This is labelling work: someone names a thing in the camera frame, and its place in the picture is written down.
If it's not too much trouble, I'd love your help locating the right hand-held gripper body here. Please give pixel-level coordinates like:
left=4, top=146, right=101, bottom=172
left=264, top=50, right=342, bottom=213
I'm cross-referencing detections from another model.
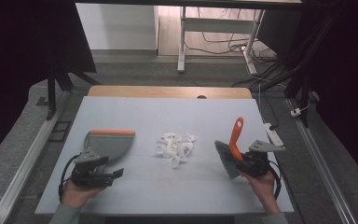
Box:
left=241, top=139, right=287, bottom=179

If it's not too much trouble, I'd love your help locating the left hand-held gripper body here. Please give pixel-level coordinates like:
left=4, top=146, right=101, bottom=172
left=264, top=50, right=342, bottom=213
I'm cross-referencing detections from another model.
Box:
left=70, top=148, right=106, bottom=189

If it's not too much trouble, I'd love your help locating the gray dustpan with orange edge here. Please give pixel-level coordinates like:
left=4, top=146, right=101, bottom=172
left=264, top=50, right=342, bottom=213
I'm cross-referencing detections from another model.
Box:
left=83, top=129, right=136, bottom=164

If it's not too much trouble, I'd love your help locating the gray brush with orange handle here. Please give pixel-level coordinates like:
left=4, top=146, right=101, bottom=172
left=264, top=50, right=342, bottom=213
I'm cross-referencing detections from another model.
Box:
left=213, top=117, right=245, bottom=180

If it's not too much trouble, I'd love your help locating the pile of white paper scraps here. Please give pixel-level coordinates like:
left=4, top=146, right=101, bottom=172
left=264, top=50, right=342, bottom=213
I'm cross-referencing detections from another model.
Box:
left=156, top=132, right=199, bottom=171

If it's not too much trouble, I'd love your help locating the person's left hand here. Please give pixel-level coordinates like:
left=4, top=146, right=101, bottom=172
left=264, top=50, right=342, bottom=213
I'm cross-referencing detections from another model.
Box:
left=61, top=178, right=106, bottom=209

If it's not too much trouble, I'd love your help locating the person's right hand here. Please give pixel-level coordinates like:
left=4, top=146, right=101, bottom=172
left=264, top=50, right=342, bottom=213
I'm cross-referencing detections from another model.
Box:
left=240, top=170, right=282, bottom=216

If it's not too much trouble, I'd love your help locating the white power strip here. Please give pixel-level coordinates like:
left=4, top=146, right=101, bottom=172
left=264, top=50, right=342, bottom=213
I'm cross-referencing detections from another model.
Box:
left=263, top=122, right=284, bottom=147

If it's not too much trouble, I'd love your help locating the wooden table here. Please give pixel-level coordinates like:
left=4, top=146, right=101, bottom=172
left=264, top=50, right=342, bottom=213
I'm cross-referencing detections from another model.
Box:
left=88, top=85, right=254, bottom=100

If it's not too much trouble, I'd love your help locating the black metal stand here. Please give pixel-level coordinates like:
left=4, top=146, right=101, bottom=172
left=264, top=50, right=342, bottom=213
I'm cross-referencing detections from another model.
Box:
left=251, top=12, right=337, bottom=129
left=46, top=60, right=101, bottom=121

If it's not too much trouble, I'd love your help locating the black curtain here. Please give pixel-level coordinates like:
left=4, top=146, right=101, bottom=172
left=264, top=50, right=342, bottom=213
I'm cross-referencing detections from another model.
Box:
left=0, top=0, right=98, bottom=167
left=292, top=0, right=358, bottom=188

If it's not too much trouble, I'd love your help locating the white cabinet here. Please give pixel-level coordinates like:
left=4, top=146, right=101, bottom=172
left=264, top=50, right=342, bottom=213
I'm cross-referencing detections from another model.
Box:
left=76, top=3, right=160, bottom=51

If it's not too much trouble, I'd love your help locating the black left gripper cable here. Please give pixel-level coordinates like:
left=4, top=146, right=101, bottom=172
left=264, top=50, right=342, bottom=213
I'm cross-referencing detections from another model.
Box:
left=58, top=154, right=80, bottom=201

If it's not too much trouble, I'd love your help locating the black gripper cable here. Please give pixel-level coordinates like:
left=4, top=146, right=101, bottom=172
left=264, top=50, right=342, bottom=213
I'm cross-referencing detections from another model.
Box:
left=268, top=160, right=283, bottom=201
left=58, top=154, right=80, bottom=201

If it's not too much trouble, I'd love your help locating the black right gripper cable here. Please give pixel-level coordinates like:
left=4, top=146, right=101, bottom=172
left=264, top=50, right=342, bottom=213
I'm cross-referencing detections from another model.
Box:
left=268, top=160, right=283, bottom=201

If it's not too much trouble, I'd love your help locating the aluminium rail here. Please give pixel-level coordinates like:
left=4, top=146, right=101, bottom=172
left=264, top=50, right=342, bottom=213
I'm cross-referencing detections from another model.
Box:
left=286, top=98, right=358, bottom=224
left=0, top=90, right=73, bottom=224

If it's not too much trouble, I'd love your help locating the tangle of black floor cables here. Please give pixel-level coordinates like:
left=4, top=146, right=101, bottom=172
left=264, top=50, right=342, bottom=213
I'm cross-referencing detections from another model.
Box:
left=185, top=7, right=288, bottom=90

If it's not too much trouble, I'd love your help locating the white desk frame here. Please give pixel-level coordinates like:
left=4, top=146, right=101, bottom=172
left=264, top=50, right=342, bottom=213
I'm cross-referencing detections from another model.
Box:
left=176, top=5, right=267, bottom=76

